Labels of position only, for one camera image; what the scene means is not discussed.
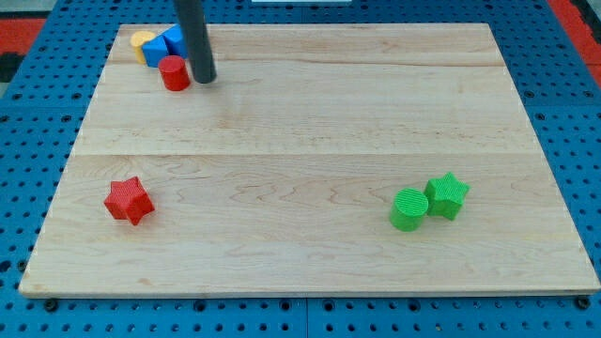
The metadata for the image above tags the red cylinder block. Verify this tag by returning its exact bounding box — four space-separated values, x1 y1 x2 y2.
158 55 191 91

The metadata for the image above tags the light wooden board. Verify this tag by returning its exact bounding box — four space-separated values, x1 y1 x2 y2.
19 23 600 299

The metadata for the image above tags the green cylinder block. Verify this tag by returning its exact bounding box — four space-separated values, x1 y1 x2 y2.
389 188 429 232

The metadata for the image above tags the green star block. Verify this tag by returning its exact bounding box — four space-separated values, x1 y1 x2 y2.
424 172 470 221

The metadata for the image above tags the red star block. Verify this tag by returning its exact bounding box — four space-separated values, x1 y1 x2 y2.
103 177 155 226

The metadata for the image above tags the blue cube block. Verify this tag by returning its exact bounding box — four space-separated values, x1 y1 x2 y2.
162 24 188 59

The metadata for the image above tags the blue triangular block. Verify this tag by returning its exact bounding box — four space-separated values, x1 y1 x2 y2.
142 36 169 68

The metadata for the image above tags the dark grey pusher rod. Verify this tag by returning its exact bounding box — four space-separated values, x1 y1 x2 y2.
174 0 217 84

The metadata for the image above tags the yellow cylinder block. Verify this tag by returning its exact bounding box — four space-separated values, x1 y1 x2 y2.
130 30 156 65

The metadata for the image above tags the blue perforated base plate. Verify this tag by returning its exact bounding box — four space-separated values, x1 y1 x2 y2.
1 1 600 337

